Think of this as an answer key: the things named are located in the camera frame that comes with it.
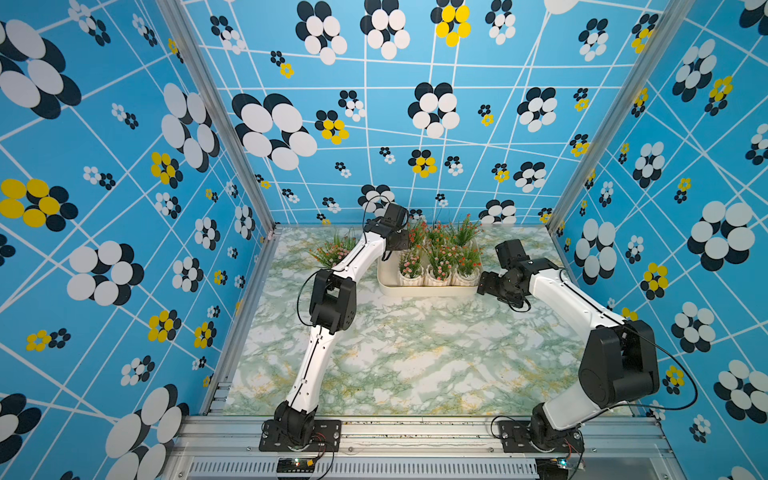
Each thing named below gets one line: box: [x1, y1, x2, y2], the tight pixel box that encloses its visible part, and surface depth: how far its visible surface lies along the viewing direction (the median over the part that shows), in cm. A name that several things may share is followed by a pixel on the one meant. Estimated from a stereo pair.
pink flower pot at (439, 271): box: [424, 243, 455, 287], surface depth 94 cm
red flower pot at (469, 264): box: [451, 245, 483, 287], surface depth 98 cm
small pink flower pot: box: [425, 223, 451, 248], surface depth 103 cm
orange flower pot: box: [454, 213, 485, 246], surface depth 103 cm
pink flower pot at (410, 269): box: [398, 249, 425, 286], surface depth 98 cm
